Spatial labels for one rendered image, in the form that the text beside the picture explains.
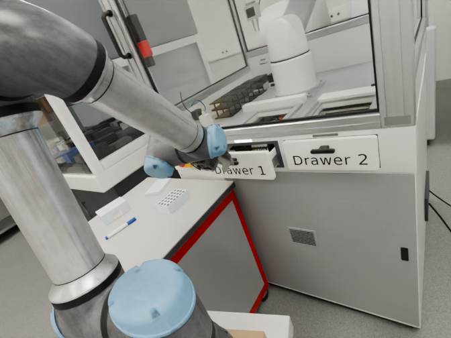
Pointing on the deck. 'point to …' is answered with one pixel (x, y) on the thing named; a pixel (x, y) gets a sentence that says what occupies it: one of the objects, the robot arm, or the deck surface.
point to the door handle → (113, 35)
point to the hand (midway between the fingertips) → (227, 161)
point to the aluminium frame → (379, 49)
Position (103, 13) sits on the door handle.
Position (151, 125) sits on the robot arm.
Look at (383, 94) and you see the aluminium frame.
